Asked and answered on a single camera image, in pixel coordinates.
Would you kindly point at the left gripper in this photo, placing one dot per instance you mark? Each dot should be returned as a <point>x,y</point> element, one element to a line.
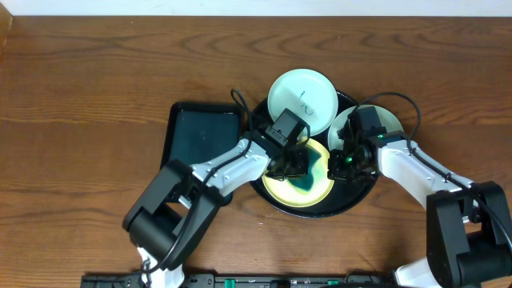
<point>289,167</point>

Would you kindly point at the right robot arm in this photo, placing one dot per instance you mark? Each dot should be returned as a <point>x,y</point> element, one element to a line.
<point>468,224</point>

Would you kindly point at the black rectangular tray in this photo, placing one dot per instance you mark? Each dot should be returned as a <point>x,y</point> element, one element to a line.
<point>198,132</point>

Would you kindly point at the black round tray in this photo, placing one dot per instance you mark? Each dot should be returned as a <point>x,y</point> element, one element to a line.
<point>342,197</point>

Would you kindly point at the light green plate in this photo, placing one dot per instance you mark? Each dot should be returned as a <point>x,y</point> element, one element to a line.
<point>308,94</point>
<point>387,119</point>

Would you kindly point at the green yellow sponge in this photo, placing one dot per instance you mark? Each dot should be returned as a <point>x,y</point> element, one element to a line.
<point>314,171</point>

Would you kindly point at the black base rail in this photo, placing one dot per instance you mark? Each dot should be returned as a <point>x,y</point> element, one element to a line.
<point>211,281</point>

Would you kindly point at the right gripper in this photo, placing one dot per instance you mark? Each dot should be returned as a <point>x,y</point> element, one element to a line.
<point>335,170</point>

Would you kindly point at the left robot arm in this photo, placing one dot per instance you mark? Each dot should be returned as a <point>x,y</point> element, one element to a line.
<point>170,218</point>

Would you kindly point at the yellow plate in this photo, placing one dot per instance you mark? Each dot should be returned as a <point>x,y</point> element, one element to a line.
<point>288,195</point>

